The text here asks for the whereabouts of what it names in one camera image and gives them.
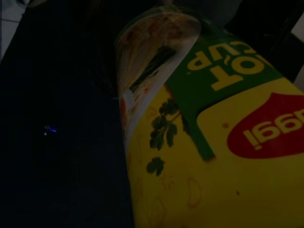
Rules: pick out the yellow green Maggi noodle cup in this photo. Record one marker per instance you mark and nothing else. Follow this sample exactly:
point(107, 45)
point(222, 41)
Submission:
point(213, 178)

